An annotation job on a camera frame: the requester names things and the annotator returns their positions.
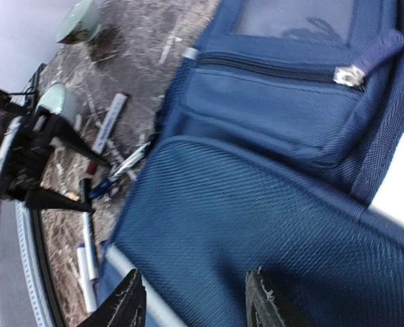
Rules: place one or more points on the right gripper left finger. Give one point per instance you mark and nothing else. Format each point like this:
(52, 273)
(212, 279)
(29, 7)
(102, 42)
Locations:
(125, 307)

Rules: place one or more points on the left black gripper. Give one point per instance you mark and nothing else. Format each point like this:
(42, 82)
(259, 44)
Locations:
(27, 141)

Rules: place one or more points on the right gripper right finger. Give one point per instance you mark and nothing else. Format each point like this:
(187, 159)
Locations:
(266, 305)

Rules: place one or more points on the navy blue student backpack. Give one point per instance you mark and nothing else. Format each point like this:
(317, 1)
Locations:
(274, 137)

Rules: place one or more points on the black capped white marker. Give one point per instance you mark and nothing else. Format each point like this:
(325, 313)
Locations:
(88, 231)

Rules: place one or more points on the purple capped white marker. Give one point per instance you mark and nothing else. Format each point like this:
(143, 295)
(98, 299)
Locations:
(85, 283)

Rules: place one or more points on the near celadon green bowl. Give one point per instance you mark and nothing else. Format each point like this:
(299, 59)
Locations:
(59, 100)

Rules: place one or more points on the celadon green bowl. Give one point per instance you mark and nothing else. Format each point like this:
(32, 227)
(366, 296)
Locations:
(59, 100)
(80, 25)

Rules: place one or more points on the blue capped white marker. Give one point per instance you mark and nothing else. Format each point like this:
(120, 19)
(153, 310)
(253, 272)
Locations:
(106, 185)

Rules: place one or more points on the red capped white marker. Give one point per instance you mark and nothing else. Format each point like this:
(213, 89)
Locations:
(106, 126)

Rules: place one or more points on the far celadon green bowl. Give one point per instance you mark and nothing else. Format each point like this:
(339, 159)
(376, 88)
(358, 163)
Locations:
(80, 25)

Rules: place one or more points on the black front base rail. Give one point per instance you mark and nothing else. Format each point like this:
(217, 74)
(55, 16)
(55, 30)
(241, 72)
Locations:
(44, 265)

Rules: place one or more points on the white slotted cable duct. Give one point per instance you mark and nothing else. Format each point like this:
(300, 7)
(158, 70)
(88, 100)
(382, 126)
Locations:
(30, 262)

